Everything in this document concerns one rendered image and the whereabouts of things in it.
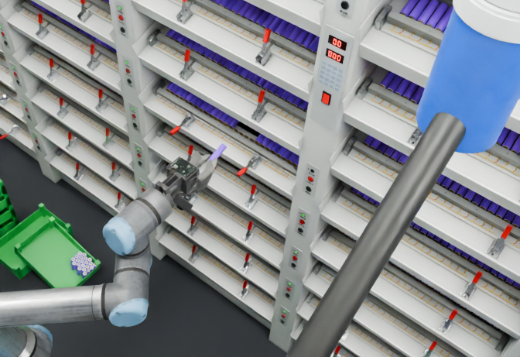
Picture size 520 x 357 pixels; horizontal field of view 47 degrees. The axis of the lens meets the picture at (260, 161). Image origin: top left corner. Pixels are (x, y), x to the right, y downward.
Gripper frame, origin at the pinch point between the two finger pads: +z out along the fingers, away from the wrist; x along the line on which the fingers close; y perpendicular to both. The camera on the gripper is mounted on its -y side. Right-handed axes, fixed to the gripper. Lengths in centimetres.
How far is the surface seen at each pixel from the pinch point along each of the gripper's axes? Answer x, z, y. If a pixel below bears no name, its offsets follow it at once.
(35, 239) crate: 84, -19, -96
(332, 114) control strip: -28.7, 11.5, 28.0
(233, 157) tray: 1.2, 12.4, -9.7
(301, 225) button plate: -26.2, 11.5, -20.2
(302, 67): -16.0, 16.6, 32.4
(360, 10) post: -30, 12, 58
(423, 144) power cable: -66, -55, 97
